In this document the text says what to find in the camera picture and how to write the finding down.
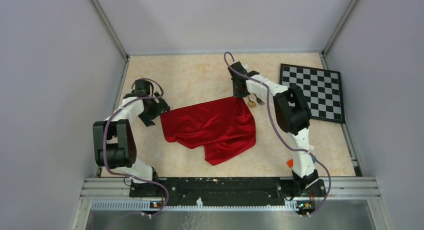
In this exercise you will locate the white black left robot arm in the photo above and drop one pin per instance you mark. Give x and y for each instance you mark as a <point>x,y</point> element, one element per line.
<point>113,139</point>

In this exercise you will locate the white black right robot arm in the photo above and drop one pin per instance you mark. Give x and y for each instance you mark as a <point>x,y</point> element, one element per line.
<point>292,114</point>

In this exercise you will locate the black and white chessboard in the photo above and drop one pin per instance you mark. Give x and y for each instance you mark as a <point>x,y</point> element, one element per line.
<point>322,89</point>

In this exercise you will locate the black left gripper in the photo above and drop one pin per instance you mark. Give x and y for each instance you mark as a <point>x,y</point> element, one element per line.
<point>161,106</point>

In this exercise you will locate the aluminium frame rail front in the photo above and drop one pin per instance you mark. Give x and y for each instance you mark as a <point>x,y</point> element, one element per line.
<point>113,194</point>

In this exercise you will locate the red cloth napkin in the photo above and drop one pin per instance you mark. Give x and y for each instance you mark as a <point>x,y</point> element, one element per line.
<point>224,127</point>

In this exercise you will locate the gold spoon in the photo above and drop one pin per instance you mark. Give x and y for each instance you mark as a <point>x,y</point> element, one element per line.
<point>250,102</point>

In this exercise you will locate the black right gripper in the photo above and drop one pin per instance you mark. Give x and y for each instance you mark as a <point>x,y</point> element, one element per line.
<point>236,93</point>

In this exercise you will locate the dark metal fork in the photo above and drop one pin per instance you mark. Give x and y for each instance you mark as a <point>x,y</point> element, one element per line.
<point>259,100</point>

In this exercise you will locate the orange block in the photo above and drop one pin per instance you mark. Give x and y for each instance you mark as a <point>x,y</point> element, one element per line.
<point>290,163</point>

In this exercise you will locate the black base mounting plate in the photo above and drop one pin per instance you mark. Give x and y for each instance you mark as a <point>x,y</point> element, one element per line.
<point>226,191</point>

